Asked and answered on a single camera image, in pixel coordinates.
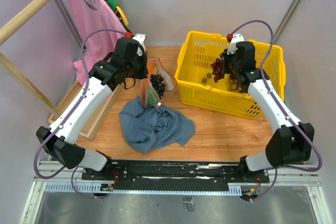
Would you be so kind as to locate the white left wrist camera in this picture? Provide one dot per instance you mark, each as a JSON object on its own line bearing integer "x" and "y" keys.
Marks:
{"x": 141, "y": 39}

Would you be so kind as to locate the clear zip bag orange seal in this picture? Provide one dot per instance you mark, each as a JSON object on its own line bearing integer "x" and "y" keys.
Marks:
{"x": 169, "y": 79}

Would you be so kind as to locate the wooden clothes rack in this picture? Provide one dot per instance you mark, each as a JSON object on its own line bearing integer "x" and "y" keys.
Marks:
{"x": 44, "y": 50}

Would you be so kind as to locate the blue crumpled cloth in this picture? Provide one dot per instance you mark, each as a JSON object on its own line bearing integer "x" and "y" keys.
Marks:
{"x": 145, "y": 129}

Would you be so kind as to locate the dark purple grape bunch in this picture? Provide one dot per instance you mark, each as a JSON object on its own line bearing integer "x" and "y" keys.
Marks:
{"x": 158, "y": 84}

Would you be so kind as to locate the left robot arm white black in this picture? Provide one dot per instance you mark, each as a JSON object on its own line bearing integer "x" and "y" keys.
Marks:
{"x": 62, "y": 135}

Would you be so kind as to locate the yellow plastic basket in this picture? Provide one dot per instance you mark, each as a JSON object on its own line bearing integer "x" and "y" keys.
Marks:
{"x": 195, "y": 58}

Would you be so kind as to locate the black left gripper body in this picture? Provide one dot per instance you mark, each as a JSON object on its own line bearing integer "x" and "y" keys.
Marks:
{"x": 137, "y": 69}

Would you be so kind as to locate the toy watermelon slice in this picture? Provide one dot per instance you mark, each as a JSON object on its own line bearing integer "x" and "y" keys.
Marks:
{"x": 151, "y": 97}

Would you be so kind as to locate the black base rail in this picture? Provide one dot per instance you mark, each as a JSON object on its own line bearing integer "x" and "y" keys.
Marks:
{"x": 175, "y": 176}

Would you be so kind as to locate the pink t-shirt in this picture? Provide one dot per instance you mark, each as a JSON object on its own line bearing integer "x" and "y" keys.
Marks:
{"x": 88, "y": 20}

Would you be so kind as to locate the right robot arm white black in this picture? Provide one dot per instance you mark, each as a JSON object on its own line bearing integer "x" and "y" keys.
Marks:
{"x": 291, "y": 139}

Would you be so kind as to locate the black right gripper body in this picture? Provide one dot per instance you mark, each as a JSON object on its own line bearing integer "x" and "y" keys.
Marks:
{"x": 230, "y": 65}

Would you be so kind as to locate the dark red grape bunch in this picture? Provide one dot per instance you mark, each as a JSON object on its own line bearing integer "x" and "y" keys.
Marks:
{"x": 218, "y": 68}

